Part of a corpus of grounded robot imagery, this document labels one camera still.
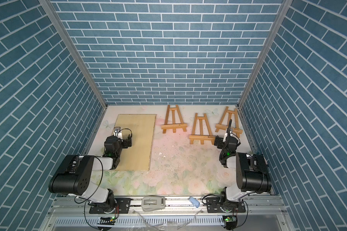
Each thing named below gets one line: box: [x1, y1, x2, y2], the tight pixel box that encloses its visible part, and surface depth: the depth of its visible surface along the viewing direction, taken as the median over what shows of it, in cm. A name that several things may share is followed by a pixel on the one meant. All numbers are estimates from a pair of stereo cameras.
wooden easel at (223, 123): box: [214, 106, 243, 139], surface depth 114 cm
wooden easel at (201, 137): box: [188, 112, 216, 145], surface depth 107 cm
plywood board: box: [112, 114, 157, 171], surface depth 101 cm
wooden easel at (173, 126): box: [160, 104, 188, 134], surface depth 108 cm
